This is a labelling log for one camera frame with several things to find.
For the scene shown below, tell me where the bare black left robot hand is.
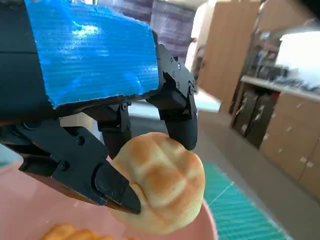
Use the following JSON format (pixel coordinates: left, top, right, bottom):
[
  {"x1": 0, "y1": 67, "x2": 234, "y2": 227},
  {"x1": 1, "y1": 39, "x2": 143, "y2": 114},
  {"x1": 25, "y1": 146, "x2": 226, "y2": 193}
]
[{"x1": 0, "y1": 0, "x2": 199, "y2": 215}]

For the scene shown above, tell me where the round toy bread bun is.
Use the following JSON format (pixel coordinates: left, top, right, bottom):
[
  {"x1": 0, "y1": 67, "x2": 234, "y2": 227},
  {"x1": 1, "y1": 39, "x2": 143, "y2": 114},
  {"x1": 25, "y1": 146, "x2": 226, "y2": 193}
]
[{"x1": 109, "y1": 131, "x2": 206, "y2": 235}]

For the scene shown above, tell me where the pink bowl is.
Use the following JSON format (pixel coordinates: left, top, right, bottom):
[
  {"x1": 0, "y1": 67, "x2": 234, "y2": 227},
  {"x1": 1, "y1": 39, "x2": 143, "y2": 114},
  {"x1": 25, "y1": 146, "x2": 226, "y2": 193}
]
[{"x1": 0, "y1": 157, "x2": 218, "y2": 240}]

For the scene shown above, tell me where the long toasted toy bread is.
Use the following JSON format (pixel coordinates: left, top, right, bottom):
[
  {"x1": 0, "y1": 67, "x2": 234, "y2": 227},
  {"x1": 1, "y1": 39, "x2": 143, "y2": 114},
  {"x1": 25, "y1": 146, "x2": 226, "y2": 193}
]
[{"x1": 41, "y1": 223, "x2": 141, "y2": 240}]

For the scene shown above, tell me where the tall wooden cupboard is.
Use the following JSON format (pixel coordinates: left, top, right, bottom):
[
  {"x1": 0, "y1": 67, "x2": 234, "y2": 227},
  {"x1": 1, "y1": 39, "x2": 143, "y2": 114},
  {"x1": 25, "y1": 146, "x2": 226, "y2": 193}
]
[{"x1": 197, "y1": 0, "x2": 267, "y2": 113}]

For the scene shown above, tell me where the wooden counter cabinet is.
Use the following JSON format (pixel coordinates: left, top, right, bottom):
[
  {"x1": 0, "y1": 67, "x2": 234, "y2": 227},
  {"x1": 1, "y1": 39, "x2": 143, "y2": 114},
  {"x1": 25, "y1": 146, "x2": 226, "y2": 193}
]
[{"x1": 228, "y1": 74, "x2": 320, "y2": 201}]

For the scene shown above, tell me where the green cutting mat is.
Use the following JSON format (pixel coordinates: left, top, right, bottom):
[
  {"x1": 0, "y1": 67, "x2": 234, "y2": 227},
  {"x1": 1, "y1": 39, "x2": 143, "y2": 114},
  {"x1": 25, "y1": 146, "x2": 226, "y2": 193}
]
[{"x1": 202, "y1": 161, "x2": 293, "y2": 240}]

